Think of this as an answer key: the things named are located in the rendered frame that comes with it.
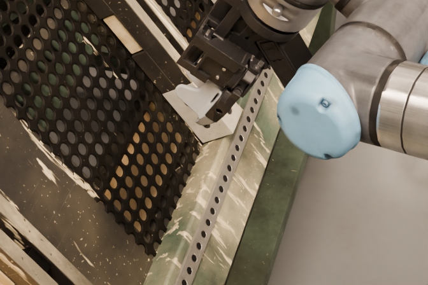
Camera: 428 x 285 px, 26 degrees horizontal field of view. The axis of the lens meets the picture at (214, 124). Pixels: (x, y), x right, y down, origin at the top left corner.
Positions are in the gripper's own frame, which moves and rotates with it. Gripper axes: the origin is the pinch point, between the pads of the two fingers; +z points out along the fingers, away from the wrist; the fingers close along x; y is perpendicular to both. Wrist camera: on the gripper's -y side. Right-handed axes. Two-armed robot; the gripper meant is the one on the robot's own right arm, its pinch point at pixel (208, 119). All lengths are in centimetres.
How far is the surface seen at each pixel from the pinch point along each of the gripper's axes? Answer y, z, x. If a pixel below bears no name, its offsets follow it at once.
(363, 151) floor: -63, 116, -128
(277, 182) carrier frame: -39, 108, -91
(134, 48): 12.2, 33.5, -34.2
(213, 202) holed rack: -12.9, 40.9, -21.5
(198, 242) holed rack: -13.6, 40.7, -12.9
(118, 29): 16.1, 31.6, -34.1
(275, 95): -15, 45, -55
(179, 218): -9.4, 42.9, -16.5
